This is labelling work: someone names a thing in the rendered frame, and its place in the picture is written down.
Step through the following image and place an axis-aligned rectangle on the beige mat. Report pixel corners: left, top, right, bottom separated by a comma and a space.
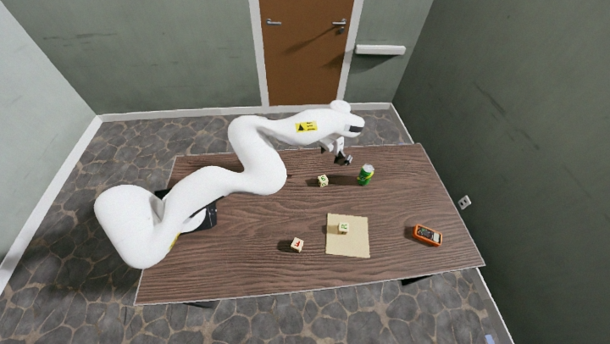
326, 214, 369, 258

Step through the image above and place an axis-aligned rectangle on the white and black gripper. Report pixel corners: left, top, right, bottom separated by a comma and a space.
321, 137, 346, 164

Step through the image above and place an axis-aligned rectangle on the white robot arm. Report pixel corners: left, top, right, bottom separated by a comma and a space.
94, 100, 364, 269

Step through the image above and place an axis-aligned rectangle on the green drink can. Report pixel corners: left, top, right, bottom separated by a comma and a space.
358, 164, 374, 186

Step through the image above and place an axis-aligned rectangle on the cream letter block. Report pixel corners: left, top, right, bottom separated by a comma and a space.
337, 222, 348, 235
291, 237, 303, 252
318, 175, 328, 187

